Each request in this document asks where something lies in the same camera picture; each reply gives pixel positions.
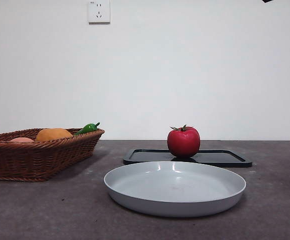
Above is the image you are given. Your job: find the red tomato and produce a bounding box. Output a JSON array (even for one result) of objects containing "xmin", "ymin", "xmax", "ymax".
[{"xmin": 166, "ymin": 124, "xmax": 201, "ymax": 158}]

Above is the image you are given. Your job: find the dark rectangular tray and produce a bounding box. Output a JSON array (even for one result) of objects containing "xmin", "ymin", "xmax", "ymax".
[{"xmin": 122, "ymin": 148, "xmax": 253, "ymax": 168}]

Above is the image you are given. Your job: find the pale grey round plate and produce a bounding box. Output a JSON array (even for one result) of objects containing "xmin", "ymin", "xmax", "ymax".
[{"xmin": 103, "ymin": 160, "xmax": 247, "ymax": 218}]

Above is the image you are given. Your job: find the green pepper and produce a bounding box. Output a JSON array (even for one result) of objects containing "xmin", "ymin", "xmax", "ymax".
[{"xmin": 73, "ymin": 121, "xmax": 101, "ymax": 136}]

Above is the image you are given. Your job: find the orange fruit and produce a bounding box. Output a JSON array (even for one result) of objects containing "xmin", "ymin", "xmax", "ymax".
[{"xmin": 34, "ymin": 127, "xmax": 74, "ymax": 142}]

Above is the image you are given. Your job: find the brown wicker basket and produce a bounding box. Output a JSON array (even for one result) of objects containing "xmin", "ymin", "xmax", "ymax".
[{"xmin": 0, "ymin": 127, "xmax": 105, "ymax": 183}]

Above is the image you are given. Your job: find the pink round fruit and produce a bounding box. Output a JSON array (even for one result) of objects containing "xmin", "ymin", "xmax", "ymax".
[{"xmin": 9, "ymin": 136, "xmax": 35, "ymax": 143}]

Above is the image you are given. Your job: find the white wall socket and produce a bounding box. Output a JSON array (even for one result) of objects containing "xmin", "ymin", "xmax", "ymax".
[{"xmin": 88, "ymin": 0, "xmax": 111, "ymax": 25}]

